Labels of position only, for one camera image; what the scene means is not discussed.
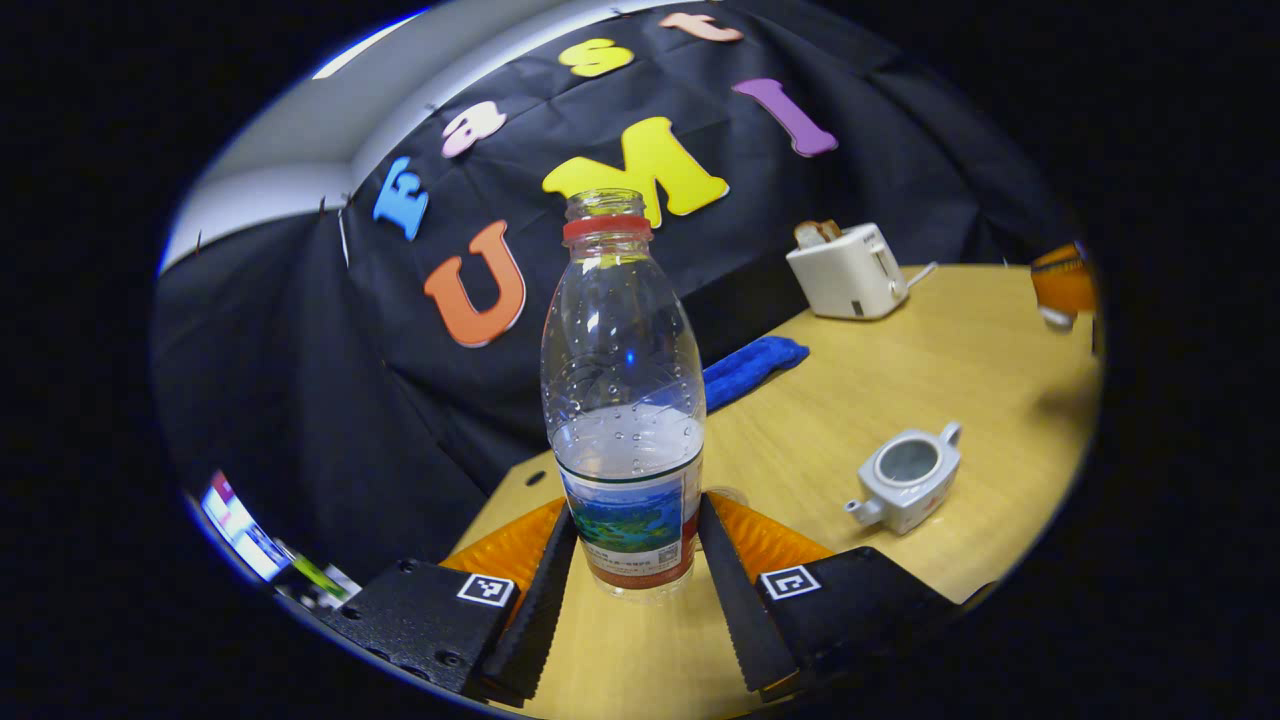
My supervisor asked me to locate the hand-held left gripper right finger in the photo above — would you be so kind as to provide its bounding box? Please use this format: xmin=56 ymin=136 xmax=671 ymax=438
xmin=698 ymin=492 xmax=956 ymax=693

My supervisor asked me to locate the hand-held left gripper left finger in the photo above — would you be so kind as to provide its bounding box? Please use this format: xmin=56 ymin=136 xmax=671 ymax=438
xmin=320 ymin=497 xmax=579 ymax=701

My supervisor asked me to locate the white ceramic teacup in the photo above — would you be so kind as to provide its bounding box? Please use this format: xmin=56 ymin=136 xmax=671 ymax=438
xmin=843 ymin=421 xmax=964 ymax=536

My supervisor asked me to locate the clear plastic water bottle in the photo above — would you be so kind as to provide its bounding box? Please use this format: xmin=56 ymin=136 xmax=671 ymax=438
xmin=540 ymin=188 xmax=706 ymax=601

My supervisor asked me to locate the white side table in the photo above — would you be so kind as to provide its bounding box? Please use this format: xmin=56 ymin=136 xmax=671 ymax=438
xmin=275 ymin=565 xmax=363 ymax=611

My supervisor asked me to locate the white toaster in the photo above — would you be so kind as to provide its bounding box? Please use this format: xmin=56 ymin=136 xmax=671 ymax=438
xmin=786 ymin=222 xmax=909 ymax=321

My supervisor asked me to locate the blue towel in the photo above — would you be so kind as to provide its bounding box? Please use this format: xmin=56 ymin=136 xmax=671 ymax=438
xmin=700 ymin=336 xmax=811 ymax=413

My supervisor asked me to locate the computer monitor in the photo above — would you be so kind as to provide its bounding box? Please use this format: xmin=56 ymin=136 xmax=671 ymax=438
xmin=200 ymin=470 xmax=293 ymax=583

